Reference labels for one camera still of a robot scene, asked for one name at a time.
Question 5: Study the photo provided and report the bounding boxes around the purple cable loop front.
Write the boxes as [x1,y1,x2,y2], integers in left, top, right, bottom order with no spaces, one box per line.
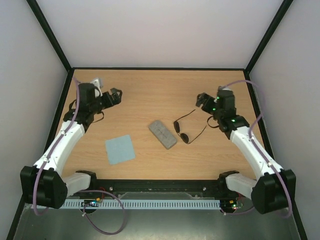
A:
[81,189,126,236]

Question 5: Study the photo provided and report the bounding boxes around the light blue slotted cable duct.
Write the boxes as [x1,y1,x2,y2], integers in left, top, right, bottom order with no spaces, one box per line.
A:
[62,199,221,210]

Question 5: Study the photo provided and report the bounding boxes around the black enclosure frame post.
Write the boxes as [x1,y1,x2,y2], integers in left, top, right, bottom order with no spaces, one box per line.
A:
[26,0,72,72]
[245,0,294,74]

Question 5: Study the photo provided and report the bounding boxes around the black enclosure frame post left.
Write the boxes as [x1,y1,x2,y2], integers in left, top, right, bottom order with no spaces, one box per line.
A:
[26,0,72,72]

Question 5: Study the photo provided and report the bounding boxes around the black enclosure frame post right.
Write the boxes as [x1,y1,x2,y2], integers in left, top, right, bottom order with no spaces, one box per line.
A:
[245,0,294,74]

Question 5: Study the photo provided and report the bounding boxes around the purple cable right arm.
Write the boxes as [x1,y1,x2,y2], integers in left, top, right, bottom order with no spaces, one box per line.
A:
[223,79,293,219]

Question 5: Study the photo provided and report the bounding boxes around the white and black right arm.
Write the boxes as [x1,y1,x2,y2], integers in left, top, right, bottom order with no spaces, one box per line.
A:
[195,87,296,214]

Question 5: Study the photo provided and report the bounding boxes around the light blue cleaning cloth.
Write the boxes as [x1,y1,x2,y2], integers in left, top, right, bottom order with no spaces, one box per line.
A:
[105,134,136,165]

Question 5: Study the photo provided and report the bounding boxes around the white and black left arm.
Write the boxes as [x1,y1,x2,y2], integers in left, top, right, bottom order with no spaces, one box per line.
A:
[20,79,123,209]

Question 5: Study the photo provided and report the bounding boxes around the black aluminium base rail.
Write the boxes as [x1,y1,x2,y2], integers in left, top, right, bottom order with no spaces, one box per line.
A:
[91,179,239,200]

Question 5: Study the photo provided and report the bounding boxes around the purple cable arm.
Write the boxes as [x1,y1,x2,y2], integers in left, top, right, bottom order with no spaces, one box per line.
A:
[223,79,293,219]
[32,76,82,216]

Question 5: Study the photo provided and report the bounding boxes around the black round sunglasses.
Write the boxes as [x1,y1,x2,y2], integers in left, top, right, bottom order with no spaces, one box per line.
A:
[173,109,208,145]

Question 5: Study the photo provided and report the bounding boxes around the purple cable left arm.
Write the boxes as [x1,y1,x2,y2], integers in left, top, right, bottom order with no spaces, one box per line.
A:
[32,76,82,216]

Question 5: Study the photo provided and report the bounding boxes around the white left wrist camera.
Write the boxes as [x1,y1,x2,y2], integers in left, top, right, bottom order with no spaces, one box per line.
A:
[90,77,103,89]

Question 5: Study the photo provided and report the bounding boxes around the grey felt glasses case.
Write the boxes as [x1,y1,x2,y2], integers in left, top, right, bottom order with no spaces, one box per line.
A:
[148,120,177,150]

